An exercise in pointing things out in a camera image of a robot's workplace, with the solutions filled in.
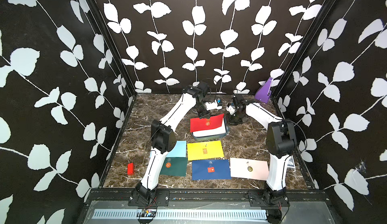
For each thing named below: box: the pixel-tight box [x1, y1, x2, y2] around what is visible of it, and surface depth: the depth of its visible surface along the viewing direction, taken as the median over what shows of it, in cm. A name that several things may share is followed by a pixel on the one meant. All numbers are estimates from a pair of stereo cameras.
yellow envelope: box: [186, 140, 225, 161], surface depth 93 cm
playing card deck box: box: [286, 155, 296, 168], surface depth 86 cm
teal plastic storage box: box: [190, 114, 230, 142], surface depth 96 cm
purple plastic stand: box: [254, 77, 273, 104], surface depth 114 cm
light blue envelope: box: [165, 140, 187, 158], surface depth 93 cm
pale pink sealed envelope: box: [229, 157, 270, 181], surface depth 86 cm
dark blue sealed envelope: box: [191, 159, 232, 181], surface depth 86 cm
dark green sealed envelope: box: [160, 156, 188, 177], surface depth 87 cm
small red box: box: [126, 162, 135, 176], surface depth 83 cm
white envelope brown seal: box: [192, 117, 227, 137], surface depth 97 cm
